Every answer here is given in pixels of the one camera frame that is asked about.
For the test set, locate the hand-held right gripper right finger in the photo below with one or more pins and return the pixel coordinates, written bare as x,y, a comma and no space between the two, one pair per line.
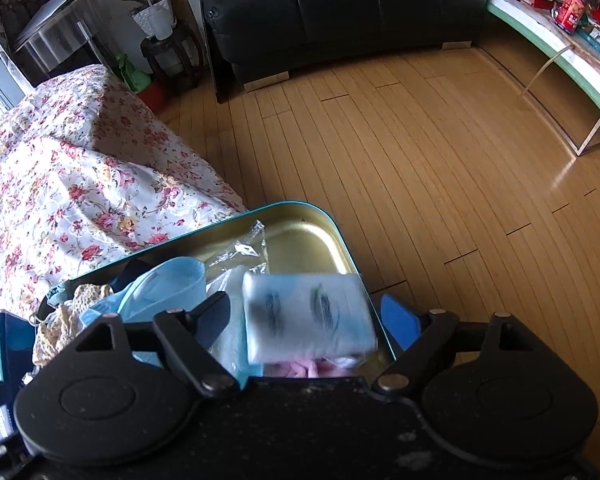
400,320

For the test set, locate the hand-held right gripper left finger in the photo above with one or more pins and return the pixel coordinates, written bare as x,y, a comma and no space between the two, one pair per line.
212,315

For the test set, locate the clear plastic packet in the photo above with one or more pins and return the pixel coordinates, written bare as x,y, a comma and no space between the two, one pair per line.
245,247

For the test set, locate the white and blue packet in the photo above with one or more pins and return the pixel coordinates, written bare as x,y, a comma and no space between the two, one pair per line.
310,315

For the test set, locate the pink cloth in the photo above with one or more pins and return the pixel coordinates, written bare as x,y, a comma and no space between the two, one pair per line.
300,367

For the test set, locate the teal metal tin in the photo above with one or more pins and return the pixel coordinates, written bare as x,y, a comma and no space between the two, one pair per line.
305,250

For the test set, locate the knitted round scrubber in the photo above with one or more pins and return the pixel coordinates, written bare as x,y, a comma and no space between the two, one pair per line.
62,325

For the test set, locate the floral bedspread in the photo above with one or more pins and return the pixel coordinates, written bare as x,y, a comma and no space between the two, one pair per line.
80,170

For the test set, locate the blue tissue pack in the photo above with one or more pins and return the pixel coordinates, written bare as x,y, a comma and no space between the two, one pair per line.
5,355

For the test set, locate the green plastic bag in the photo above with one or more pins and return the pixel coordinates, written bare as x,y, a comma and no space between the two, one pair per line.
130,72

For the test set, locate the dark round stool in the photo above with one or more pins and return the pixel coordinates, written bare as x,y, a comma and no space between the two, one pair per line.
172,60

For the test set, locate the leaning glass panel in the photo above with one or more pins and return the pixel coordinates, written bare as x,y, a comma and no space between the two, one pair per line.
214,55

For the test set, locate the white plant pot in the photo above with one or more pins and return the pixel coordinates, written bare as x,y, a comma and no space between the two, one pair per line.
155,17

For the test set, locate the black leather sofa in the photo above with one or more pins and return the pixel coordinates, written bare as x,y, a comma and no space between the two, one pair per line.
355,10

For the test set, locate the glass coffee table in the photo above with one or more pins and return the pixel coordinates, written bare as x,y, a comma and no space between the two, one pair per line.
570,55

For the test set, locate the grey side table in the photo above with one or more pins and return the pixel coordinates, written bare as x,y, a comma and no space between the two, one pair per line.
55,25

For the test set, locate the red can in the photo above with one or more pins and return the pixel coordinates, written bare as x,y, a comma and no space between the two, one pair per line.
570,10

